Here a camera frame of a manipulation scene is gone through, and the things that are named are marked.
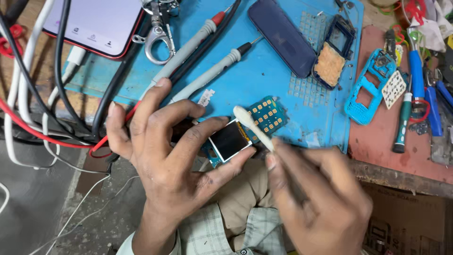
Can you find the person's right hand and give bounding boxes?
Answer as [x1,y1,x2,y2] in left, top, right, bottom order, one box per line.
[265,138,374,255]

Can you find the person's left hand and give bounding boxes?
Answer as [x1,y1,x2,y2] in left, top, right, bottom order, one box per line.
[106,77,257,227]

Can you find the phone circuit board with screen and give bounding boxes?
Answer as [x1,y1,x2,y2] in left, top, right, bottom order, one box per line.
[201,95,289,169]

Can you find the white cleaning brush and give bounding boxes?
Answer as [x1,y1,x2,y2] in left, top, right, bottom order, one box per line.
[232,106,277,153]

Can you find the brown cardboard piece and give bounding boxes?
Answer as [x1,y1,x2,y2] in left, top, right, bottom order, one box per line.
[75,148,113,196]

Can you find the red table mat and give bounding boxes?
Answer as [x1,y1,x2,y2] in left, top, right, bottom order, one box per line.
[348,24,453,185]

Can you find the brown cardboard box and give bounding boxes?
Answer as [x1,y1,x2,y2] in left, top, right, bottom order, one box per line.
[360,181,453,255]

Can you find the person's checked shirt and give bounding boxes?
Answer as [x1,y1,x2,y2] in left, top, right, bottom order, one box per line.
[116,202,296,255]

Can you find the white paper scrap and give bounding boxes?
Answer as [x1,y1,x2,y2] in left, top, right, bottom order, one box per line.
[197,89,216,108]

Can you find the person's beige trousers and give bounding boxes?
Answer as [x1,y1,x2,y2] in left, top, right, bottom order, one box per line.
[211,159,284,251]

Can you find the light blue phone housing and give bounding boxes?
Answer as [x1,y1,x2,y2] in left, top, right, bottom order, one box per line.
[344,48,398,126]

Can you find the grey probe with black tip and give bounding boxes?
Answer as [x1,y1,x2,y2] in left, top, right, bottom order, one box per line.
[167,35,264,106]

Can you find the grey probe with red tip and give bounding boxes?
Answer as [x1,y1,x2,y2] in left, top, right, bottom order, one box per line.
[139,5,233,104]

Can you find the metal carabiner key clip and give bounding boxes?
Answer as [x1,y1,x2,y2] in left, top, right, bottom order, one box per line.
[131,0,181,66]

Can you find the white keypad membrane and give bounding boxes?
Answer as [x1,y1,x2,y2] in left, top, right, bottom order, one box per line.
[381,70,408,110]

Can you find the blue silicone repair mat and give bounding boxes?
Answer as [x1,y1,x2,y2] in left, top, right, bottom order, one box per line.
[63,0,365,155]

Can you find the blue tweezers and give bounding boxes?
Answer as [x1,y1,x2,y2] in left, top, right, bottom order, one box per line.
[424,86,444,137]

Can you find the smartphone in red case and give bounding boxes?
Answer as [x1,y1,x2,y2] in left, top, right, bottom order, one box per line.
[42,0,146,61]

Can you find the dark blue phone back cover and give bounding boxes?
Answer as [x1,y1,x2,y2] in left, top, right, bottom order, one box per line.
[247,0,318,79]

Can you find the heap of tools and bands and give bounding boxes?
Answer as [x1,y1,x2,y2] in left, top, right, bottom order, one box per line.
[368,0,453,71]

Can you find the thin white wire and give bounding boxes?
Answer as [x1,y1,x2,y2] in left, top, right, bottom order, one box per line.
[28,173,140,255]

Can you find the thick black cable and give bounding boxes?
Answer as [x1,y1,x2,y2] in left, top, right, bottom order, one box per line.
[91,0,243,140]

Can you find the green handled screwdriver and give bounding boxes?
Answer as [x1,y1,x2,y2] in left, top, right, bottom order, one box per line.
[392,91,413,154]

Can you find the red wire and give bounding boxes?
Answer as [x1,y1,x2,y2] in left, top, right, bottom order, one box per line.
[0,97,142,159]

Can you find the white charging cable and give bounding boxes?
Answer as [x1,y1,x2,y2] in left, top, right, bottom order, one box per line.
[42,45,88,156]

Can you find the thin black cable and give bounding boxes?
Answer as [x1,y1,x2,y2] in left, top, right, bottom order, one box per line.
[54,0,93,137]

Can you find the dark blue phone frame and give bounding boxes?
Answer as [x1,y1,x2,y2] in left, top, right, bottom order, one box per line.
[311,14,357,91]

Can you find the blue handled metal tool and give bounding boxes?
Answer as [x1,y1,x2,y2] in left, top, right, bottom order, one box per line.
[406,28,426,104]

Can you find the thick white cable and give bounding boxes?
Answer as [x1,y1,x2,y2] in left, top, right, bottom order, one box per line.
[4,0,61,170]

